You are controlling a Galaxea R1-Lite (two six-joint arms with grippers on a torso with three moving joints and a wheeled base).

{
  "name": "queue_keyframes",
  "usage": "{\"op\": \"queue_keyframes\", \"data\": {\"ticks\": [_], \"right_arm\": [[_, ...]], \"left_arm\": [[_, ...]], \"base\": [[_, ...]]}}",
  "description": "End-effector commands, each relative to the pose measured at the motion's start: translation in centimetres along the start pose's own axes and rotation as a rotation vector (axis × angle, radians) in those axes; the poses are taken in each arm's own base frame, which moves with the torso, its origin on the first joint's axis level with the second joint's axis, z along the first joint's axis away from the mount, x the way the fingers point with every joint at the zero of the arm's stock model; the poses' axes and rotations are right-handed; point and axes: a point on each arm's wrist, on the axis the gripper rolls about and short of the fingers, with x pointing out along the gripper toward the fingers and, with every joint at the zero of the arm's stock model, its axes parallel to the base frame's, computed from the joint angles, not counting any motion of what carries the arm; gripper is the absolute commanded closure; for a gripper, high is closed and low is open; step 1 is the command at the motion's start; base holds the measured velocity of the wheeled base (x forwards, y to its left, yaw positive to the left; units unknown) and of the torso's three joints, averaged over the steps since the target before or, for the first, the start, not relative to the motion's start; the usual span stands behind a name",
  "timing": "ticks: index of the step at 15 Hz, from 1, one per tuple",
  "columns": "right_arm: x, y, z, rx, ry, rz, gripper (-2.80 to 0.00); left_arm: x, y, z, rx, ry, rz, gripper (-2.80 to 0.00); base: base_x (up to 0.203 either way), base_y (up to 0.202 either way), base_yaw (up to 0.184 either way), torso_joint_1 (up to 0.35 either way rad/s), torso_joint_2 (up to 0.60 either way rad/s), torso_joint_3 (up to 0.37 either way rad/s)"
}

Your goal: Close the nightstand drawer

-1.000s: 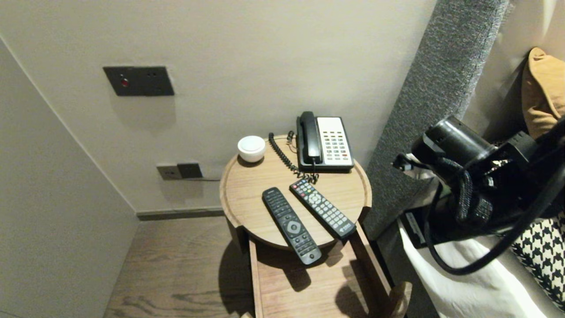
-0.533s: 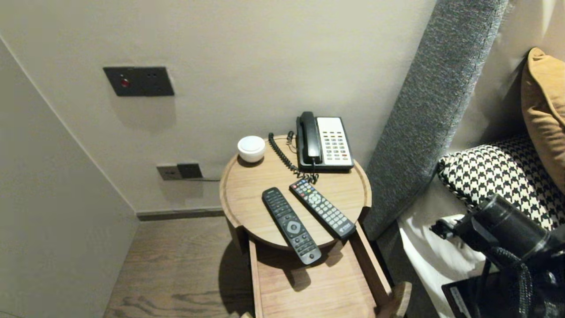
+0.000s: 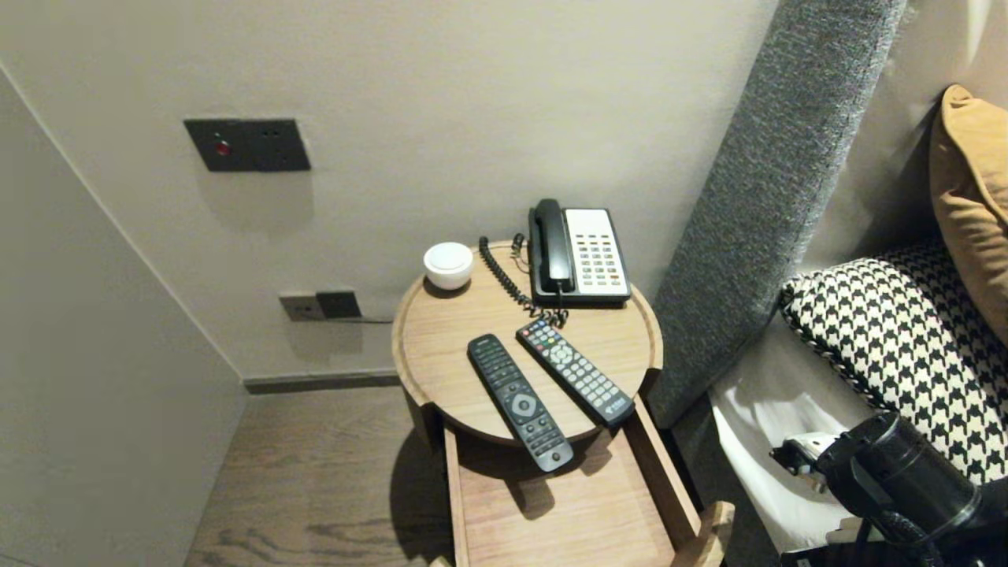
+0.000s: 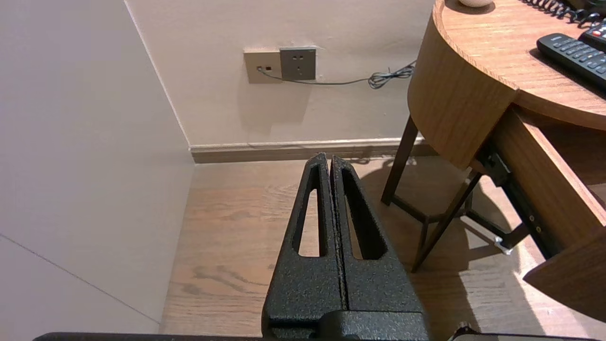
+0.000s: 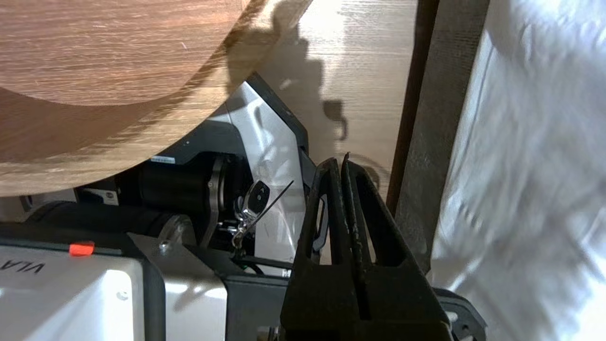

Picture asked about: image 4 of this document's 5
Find black coiled telephone cord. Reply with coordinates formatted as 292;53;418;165
523;0;602;27

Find wooden baseboard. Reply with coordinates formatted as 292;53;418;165
189;137;438;164

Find round wooden nightstand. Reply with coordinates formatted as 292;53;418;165
381;0;606;273

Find thin grey outlet cable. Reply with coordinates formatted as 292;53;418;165
258;61;417;90

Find black remote with coloured buttons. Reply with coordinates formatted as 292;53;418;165
579;21;606;53

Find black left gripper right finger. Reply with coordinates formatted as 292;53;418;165
330;155;428;313

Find grey and black wall outlet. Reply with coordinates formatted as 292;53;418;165
244;46;317;84

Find wooden nightstand drawer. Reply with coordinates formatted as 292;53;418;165
476;107;606;323

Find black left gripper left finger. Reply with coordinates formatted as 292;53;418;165
262;153;349;338

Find black remote with grey ring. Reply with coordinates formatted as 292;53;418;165
536;33;606;90

